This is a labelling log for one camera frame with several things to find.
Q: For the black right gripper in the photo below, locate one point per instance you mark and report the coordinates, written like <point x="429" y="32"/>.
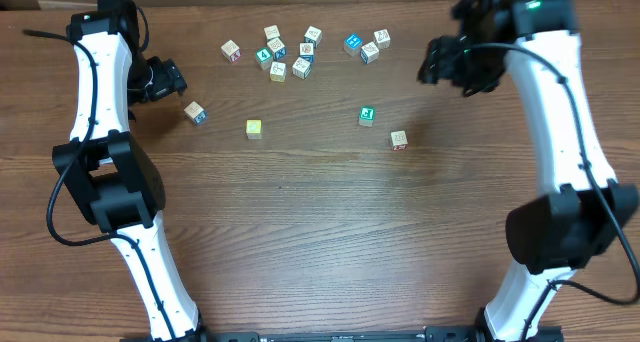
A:
<point x="439" y="67"/>

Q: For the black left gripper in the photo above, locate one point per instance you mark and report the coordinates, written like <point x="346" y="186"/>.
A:
<point x="169" y="78"/>

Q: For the blue sided wooden block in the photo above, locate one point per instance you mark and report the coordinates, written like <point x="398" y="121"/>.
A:
<point x="196" y="113"/>

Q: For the red E wooden block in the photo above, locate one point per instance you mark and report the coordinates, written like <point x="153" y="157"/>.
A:
<point x="399" y="140"/>

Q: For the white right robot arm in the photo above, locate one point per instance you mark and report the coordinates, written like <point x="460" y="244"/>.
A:
<point x="580" y="208"/>

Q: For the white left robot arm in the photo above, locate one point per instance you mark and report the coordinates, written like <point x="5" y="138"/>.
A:
<point x="111" y="179"/>

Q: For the red X wooden block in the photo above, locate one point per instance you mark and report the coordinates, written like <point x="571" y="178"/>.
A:
<point x="231" y="51"/>

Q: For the letter K wooden block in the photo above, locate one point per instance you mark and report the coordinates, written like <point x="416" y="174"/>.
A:
<point x="382" y="39"/>

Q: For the green 4 wooden block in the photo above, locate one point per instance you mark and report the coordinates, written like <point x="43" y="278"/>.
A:
<point x="264" y="58"/>

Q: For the number 3 wooden block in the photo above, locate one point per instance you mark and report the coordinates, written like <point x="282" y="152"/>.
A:
<point x="369" y="52"/>

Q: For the blue X wooden block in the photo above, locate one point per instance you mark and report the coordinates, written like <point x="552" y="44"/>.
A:
<point x="277" y="48"/>

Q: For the plain top wooden block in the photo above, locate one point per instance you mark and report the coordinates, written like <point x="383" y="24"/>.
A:
<point x="271" y="32"/>

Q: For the green letter wooden block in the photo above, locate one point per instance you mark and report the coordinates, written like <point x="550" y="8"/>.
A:
<point x="367" y="116"/>

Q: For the blue top wooden block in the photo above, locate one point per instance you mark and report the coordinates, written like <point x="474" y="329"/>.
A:
<point x="352" y="44"/>

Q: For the blue framed wooden block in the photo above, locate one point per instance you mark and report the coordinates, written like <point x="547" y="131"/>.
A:
<point x="306" y="51"/>

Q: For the teal edged wooden block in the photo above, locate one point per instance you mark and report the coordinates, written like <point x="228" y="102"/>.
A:
<point x="313" y="35"/>

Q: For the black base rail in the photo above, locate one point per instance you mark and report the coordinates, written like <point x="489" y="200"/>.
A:
<point x="350" y="336"/>

